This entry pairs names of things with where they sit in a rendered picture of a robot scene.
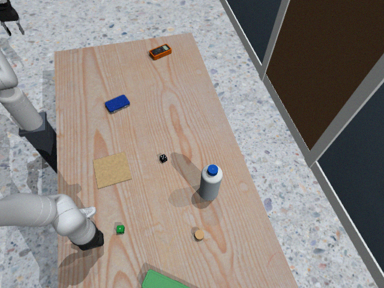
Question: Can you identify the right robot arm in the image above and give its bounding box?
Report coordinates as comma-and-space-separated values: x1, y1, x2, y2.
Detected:
0, 193, 91, 240

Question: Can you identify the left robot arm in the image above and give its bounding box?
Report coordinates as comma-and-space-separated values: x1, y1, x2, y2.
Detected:
0, 49, 43, 131

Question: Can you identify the black die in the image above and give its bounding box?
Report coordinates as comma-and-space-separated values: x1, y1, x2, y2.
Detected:
160, 154, 167, 163

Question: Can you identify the green die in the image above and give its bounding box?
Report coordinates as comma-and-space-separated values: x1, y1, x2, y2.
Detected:
116, 225, 125, 234

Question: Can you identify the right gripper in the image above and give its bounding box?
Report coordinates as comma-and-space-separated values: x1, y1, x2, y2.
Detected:
69, 206, 104, 251

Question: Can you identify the white plastic bottle with blue cap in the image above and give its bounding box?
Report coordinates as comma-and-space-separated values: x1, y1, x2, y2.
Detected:
199, 164, 223, 200

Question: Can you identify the orange digital multimeter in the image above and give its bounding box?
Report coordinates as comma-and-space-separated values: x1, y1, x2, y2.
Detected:
149, 44, 172, 60

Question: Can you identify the small tan cylinder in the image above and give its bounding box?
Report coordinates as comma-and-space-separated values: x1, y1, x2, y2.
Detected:
195, 230, 204, 241

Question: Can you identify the tan square mat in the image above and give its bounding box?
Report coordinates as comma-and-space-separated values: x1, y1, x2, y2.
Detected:
93, 152, 132, 189

